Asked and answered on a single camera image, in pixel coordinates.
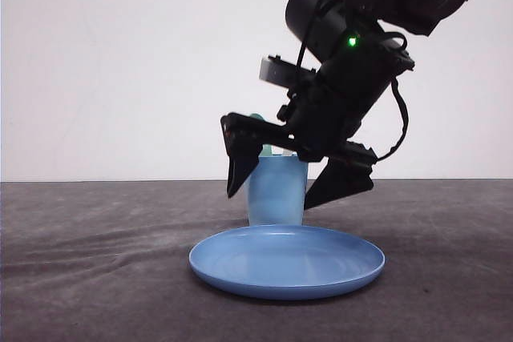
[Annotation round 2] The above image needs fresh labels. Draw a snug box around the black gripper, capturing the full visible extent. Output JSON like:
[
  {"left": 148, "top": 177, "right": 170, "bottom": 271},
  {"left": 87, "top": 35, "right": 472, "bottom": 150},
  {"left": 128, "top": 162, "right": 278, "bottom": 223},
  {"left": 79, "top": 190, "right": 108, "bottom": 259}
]
[{"left": 220, "top": 47, "right": 414, "bottom": 210}]

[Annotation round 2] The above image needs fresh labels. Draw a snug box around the mint green plastic spoon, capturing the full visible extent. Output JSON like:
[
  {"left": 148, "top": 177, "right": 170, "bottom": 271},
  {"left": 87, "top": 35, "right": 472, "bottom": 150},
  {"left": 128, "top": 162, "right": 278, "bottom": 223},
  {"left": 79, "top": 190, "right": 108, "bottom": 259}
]
[{"left": 249, "top": 113, "right": 273, "bottom": 157}]

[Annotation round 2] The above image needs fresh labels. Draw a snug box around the light blue plastic cup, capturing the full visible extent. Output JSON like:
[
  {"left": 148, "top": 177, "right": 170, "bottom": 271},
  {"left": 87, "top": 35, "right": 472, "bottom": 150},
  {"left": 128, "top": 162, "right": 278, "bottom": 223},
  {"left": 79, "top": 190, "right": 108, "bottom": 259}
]
[{"left": 244, "top": 155, "right": 308, "bottom": 226}]

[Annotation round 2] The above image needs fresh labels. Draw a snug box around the white plastic fork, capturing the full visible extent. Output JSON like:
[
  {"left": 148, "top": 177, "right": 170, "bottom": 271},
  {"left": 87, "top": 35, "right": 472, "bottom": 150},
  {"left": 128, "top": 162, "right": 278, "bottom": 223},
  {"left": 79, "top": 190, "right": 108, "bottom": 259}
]
[{"left": 281, "top": 149, "right": 294, "bottom": 156}]

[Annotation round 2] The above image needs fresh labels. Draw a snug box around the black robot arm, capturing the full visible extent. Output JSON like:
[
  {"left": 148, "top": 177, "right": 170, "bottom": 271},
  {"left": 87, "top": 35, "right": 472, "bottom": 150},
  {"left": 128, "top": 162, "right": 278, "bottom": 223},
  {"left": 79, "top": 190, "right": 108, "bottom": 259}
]
[{"left": 220, "top": 0, "right": 467, "bottom": 209}]

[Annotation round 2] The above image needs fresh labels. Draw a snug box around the blue plastic plate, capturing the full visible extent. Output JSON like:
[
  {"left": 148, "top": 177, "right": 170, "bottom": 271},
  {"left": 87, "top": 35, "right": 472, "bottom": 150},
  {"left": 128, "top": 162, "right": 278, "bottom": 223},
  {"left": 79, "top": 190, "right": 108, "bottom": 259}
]
[{"left": 189, "top": 225, "right": 386, "bottom": 300}]

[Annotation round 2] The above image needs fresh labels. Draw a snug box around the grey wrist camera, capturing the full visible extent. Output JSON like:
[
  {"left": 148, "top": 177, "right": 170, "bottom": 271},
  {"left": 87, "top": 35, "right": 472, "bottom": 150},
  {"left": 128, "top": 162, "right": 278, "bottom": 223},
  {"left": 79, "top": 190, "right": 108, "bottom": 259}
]
[{"left": 259, "top": 55, "right": 322, "bottom": 91}]

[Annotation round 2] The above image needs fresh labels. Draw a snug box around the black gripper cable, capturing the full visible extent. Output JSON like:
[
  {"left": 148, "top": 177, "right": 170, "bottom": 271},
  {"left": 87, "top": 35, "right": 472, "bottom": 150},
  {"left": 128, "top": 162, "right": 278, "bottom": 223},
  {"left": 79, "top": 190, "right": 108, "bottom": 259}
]
[{"left": 296, "top": 0, "right": 410, "bottom": 161}]

